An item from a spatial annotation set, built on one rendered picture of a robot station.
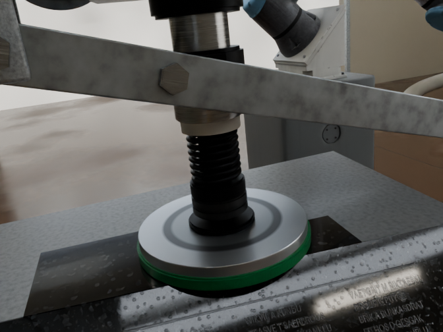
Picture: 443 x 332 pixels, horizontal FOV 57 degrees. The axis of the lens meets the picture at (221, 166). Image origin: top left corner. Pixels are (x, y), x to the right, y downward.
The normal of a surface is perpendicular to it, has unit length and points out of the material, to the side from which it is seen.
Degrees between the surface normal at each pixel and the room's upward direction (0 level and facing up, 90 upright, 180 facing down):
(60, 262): 0
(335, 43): 90
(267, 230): 0
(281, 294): 45
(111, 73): 90
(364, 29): 90
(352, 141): 90
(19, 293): 0
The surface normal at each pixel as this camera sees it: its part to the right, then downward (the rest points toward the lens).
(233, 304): 0.08, -0.46
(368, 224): -0.11, -0.94
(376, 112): 0.40, 0.25
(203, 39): 0.12, 0.31
